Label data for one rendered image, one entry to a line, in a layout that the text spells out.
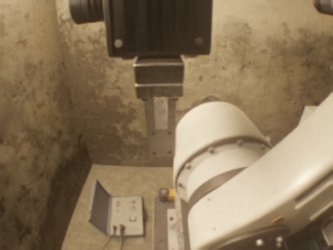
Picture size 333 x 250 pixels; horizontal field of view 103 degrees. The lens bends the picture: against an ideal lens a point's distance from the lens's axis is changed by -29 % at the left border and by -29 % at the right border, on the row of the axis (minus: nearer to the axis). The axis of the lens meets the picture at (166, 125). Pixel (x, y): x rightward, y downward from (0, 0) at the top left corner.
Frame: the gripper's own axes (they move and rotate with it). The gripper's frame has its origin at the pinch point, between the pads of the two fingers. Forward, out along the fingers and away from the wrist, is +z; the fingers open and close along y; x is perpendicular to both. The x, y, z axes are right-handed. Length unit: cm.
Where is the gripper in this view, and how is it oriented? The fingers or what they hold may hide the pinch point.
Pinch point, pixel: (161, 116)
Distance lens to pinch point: 39.3
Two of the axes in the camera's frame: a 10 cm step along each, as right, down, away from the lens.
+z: 0.1, 8.3, 5.5
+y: -0.2, -5.5, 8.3
